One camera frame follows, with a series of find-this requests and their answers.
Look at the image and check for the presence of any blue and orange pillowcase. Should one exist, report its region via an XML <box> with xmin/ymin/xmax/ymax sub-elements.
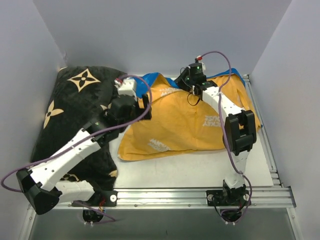
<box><xmin>117</xmin><ymin>67</ymin><xmax>264</xmax><ymax>163</ymax></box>

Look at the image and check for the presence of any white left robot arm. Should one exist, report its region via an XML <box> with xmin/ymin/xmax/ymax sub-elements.
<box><xmin>16</xmin><ymin>94</ymin><xmax>152</xmax><ymax>215</ymax></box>

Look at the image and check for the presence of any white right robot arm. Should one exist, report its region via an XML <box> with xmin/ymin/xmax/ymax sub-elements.
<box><xmin>175</xmin><ymin>62</ymin><xmax>257</xmax><ymax>206</ymax></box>

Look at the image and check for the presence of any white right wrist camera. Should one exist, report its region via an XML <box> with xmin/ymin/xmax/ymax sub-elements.
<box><xmin>195</xmin><ymin>55</ymin><xmax>206</xmax><ymax>72</ymax></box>

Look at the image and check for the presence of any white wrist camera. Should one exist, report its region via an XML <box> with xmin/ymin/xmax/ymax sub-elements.
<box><xmin>114</xmin><ymin>77</ymin><xmax>137</xmax><ymax>97</ymax></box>
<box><xmin>195</xmin><ymin>55</ymin><xmax>206</xmax><ymax>72</ymax></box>

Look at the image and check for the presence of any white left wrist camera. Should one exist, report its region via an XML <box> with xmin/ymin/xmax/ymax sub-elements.
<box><xmin>114</xmin><ymin>77</ymin><xmax>137</xmax><ymax>97</ymax></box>

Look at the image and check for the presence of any aluminium front frame rail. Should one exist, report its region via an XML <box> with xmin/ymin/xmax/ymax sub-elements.
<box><xmin>29</xmin><ymin>186</ymin><xmax>297</xmax><ymax>210</ymax></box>

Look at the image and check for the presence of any aluminium frame rail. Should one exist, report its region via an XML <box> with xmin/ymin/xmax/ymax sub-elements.
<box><xmin>242</xmin><ymin>74</ymin><xmax>284</xmax><ymax>188</ymax></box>
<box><xmin>29</xmin><ymin>186</ymin><xmax>297</xmax><ymax>210</ymax></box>

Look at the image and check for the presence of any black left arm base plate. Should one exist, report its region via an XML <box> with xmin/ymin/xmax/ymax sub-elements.
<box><xmin>71</xmin><ymin>190</ymin><xmax>118</xmax><ymax>207</ymax></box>

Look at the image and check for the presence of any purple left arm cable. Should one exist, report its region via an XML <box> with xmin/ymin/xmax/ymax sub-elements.
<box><xmin>0</xmin><ymin>74</ymin><xmax>153</xmax><ymax>223</ymax></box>

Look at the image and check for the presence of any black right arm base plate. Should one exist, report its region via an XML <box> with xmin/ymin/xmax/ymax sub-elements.
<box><xmin>206</xmin><ymin>190</ymin><xmax>250</xmax><ymax>208</ymax></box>

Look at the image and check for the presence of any aluminium right frame rail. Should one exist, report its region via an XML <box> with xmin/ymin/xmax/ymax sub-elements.
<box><xmin>242</xmin><ymin>74</ymin><xmax>284</xmax><ymax>188</ymax></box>

